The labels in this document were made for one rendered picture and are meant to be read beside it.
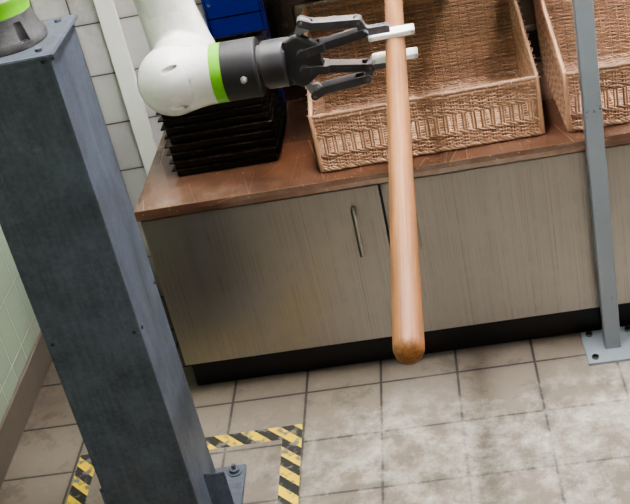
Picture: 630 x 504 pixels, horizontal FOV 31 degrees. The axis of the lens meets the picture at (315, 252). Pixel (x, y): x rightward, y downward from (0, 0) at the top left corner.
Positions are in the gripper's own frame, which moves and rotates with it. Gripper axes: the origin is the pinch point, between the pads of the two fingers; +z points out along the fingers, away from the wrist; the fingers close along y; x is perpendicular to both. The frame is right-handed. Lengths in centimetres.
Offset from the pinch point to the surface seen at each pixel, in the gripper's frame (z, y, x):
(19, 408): -119, 115, -78
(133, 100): -80, 54, -134
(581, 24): 38, 31, -76
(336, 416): -32, 120, -64
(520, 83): 24, 47, -86
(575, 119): 36, 58, -86
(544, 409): 20, 119, -56
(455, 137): 8, 58, -87
